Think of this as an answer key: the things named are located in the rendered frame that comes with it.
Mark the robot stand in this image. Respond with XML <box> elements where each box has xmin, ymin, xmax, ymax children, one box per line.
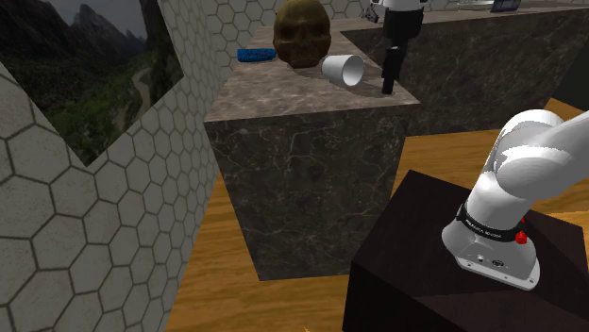
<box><xmin>342</xmin><ymin>169</ymin><xmax>589</xmax><ymax>332</ymax></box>

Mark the white cup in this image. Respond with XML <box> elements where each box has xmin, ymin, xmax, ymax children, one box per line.
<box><xmin>321</xmin><ymin>54</ymin><xmax>366</xmax><ymax>88</ymax></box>

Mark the blue scrubbing sponge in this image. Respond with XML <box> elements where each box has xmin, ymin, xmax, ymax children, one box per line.
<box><xmin>236</xmin><ymin>47</ymin><xmax>278</xmax><ymax>64</ymax></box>

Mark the brown skull figure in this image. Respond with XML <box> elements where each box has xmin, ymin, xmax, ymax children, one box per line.
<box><xmin>272</xmin><ymin>0</ymin><xmax>333</xmax><ymax>70</ymax></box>

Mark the window with mountain view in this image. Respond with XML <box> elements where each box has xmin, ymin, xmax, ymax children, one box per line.
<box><xmin>0</xmin><ymin>0</ymin><xmax>186</xmax><ymax>168</ymax></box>

